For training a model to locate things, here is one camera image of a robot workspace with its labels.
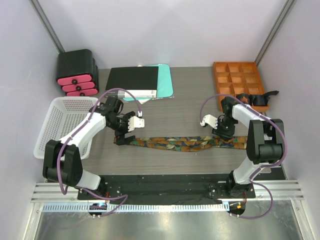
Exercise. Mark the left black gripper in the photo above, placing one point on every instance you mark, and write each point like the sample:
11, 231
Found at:
120, 139

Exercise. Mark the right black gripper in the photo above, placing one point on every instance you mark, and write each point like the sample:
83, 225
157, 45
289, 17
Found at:
226, 135

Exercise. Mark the floral patterned necktie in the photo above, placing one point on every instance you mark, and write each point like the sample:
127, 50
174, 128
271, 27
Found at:
190, 144

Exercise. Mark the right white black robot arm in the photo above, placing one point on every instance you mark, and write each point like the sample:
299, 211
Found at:
265, 144

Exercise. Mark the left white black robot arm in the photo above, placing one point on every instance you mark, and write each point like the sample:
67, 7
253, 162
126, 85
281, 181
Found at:
62, 158

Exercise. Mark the rolled tie orange leaf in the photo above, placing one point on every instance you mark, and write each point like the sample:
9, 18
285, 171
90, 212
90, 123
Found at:
245, 98

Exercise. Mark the rolled dark blue tie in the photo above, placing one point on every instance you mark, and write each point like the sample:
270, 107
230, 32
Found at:
262, 100

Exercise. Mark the orange compartment tray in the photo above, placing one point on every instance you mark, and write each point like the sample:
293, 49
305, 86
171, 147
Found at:
234, 78

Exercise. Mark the black notebook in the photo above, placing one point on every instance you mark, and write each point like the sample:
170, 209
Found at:
140, 81

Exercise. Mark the white perforated plastic basket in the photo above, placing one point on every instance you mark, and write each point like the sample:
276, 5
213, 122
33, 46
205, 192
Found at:
63, 116

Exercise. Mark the black pink drawer organizer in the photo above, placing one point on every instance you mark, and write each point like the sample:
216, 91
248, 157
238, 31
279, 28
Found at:
77, 73

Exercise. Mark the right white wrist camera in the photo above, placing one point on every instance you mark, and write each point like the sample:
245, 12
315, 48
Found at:
209, 120

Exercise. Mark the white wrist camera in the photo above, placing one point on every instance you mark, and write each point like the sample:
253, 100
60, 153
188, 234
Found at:
209, 120
135, 121

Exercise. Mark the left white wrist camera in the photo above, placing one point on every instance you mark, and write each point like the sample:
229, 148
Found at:
135, 121

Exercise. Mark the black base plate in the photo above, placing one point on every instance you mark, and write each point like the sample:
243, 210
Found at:
171, 178

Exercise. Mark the aluminium rail frame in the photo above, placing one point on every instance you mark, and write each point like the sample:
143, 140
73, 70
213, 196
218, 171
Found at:
165, 193

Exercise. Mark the white slotted cable duct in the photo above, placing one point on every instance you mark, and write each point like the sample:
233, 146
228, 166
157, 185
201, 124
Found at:
95, 207

